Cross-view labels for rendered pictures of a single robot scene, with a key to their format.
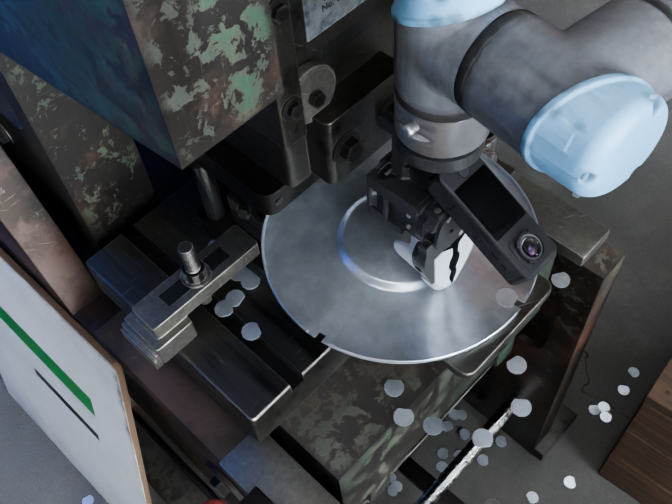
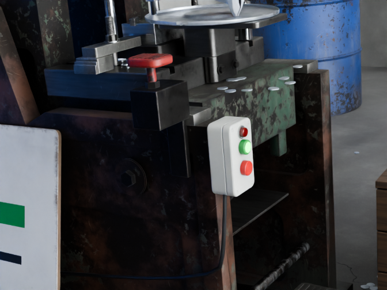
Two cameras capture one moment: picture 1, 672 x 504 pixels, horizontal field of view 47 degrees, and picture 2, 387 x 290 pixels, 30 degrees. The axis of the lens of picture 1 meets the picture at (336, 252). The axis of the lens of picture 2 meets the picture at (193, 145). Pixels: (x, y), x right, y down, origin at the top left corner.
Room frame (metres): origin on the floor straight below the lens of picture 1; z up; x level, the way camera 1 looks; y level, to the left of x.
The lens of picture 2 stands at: (-1.04, 0.38, 0.96)
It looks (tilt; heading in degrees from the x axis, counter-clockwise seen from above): 16 degrees down; 346
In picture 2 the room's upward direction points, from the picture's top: 5 degrees counter-clockwise
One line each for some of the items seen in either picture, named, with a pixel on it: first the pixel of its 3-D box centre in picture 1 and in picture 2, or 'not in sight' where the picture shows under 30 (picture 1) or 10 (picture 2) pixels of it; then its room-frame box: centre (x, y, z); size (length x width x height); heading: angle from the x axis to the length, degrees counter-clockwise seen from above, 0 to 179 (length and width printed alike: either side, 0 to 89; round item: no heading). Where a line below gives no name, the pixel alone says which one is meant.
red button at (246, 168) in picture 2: not in sight; (246, 167); (0.15, -0.02, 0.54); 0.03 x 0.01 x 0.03; 130
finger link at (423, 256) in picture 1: (433, 247); not in sight; (0.39, -0.09, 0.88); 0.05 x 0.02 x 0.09; 131
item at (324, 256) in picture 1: (399, 236); (211, 14); (0.47, -0.07, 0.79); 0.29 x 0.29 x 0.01
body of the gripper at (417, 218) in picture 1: (430, 174); not in sight; (0.42, -0.09, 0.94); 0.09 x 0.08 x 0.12; 41
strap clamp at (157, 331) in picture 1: (189, 279); (109, 41); (0.47, 0.16, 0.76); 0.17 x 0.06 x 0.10; 130
